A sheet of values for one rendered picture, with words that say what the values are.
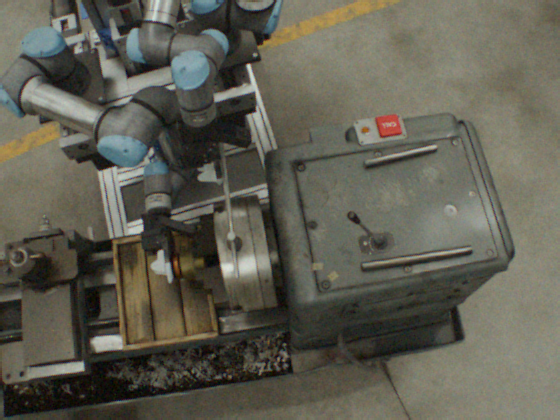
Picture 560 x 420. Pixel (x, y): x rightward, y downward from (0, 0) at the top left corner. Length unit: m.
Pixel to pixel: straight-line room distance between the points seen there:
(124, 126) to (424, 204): 0.77
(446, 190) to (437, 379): 1.33
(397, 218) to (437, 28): 2.14
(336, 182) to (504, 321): 1.53
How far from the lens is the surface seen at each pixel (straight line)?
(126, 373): 2.14
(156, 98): 1.45
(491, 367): 2.76
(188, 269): 1.58
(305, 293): 1.40
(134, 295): 1.84
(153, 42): 1.29
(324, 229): 1.44
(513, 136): 3.19
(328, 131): 1.55
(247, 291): 1.48
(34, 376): 1.87
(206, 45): 1.26
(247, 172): 2.67
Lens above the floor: 2.61
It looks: 69 degrees down
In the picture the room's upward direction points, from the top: 4 degrees counter-clockwise
